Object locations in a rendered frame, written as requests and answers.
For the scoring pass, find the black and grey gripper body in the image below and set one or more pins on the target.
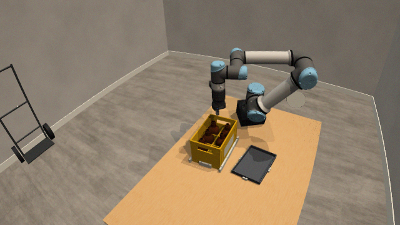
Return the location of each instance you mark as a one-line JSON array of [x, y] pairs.
[[218, 96]]

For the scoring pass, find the yellow crate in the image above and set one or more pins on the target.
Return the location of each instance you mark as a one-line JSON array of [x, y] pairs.
[[215, 154]]

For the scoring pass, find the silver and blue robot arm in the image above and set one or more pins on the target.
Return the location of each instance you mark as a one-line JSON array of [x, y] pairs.
[[256, 104]]

